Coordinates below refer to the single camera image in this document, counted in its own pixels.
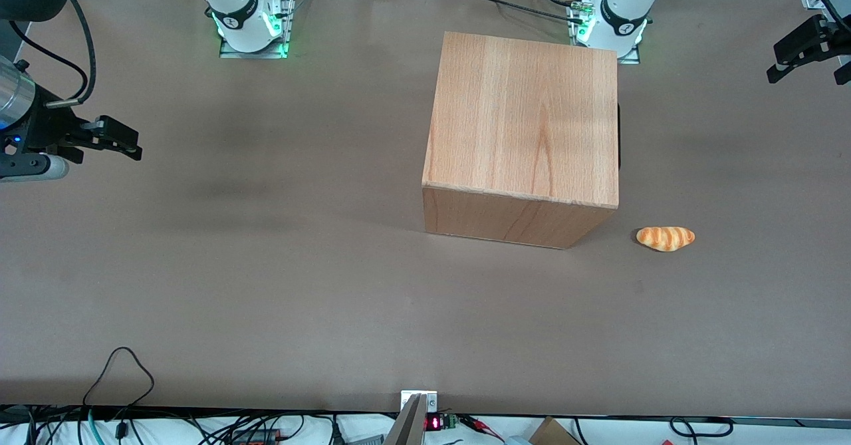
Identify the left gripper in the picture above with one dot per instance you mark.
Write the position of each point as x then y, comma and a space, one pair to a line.
810, 38

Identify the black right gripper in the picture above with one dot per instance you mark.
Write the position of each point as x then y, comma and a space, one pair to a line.
45, 129

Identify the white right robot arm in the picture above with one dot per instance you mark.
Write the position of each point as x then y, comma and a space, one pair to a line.
236, 6

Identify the light wooden drawer cabinet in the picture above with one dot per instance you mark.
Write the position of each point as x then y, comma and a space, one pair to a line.
518, 119

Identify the striped toy bread roll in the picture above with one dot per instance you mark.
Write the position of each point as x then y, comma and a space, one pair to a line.
665, 238

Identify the red digit display module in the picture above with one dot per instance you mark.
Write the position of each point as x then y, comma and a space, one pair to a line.
435, 423

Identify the brown cardboard piece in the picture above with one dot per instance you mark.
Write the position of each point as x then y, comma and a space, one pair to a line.
552, 433

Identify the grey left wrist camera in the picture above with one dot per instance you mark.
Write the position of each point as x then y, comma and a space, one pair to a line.
844, 72

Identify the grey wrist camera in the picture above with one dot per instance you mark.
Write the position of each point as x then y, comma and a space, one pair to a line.
33, 167
844, 72

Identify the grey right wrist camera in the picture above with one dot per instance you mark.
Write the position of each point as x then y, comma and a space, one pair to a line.
33, 167

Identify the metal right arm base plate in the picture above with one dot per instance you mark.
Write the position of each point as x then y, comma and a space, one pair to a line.
256, 52

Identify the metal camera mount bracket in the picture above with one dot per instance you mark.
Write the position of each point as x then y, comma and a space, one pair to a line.
409, 425

